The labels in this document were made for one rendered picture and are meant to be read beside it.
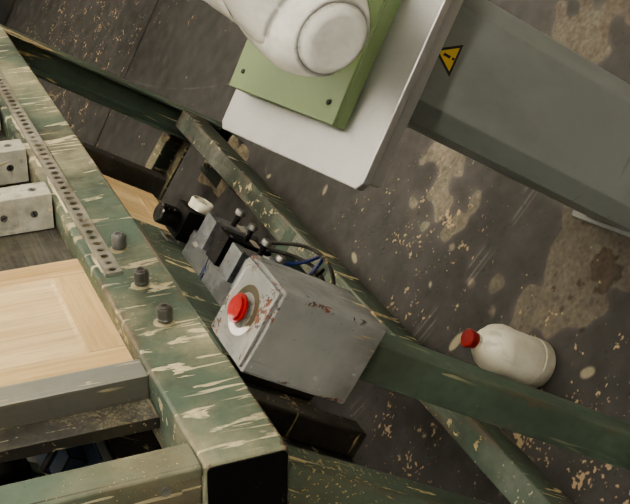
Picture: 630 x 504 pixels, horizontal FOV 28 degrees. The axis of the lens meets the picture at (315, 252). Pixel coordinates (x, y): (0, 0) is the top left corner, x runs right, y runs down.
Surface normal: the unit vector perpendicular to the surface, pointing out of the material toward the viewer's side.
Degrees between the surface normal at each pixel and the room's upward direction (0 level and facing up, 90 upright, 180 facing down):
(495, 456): 0
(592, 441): 90
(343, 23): 101
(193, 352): 59
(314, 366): 90
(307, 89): 4
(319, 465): 90
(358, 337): 90
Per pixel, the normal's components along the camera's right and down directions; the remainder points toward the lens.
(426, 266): -0.78, -0.31
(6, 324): 0.01, -0.89
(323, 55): 0.50, 0.50
